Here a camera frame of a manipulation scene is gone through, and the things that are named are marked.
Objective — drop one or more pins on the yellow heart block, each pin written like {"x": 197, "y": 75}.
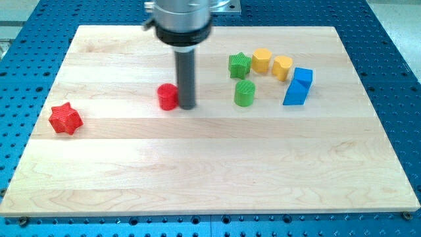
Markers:
{"x": 281, "y": 67}

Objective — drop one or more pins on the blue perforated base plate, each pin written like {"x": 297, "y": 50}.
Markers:
{"x": 33, "y": 60}

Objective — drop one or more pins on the green cylinder block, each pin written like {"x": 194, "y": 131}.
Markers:
{"x": 244, "y": 93}

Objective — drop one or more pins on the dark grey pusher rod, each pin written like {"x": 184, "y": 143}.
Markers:
{"x": 185, "y": 79}

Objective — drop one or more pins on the light wooden board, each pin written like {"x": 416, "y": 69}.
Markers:
{"x": 131, "y": 158}

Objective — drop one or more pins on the red star block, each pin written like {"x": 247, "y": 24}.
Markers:
{"x": 65, "y": 119}

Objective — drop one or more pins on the green star block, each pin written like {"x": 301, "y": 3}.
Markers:
{"x": 239, "y": 65}

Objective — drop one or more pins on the yellow hexagon block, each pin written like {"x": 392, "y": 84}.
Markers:
{"x": 261, "y": 60}

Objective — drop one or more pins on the clear acrylic mount plate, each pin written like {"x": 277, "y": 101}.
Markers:
{"x": 225, "y": 7}

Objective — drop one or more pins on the blue wedge block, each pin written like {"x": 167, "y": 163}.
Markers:
{"x": 297, "y": 92}

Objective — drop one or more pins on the red cylinder block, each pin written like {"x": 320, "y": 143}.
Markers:
{"x": 168, "y": 96}

